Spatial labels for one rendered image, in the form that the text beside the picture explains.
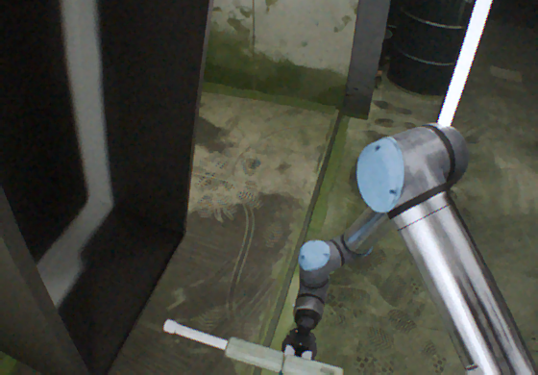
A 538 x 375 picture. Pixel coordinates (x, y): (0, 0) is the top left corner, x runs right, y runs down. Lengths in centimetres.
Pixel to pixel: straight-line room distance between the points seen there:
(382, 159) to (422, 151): 7
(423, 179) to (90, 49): 85
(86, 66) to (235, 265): 110
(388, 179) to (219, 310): 120
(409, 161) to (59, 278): 109
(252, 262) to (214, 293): 23
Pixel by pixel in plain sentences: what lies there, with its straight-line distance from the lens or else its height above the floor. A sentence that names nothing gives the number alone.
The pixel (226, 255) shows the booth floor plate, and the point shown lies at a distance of 186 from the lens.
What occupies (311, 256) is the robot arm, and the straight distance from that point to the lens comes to 115.
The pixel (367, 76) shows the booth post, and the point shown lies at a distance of 263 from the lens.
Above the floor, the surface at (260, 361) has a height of 56.
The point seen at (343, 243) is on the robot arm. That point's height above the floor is 61.
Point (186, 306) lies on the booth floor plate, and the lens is 174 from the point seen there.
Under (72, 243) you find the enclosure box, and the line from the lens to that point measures 142.
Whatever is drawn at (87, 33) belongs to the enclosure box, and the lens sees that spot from 108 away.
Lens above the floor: 155
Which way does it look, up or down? 43 degrees down
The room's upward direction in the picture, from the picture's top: 1 degrees clockwise
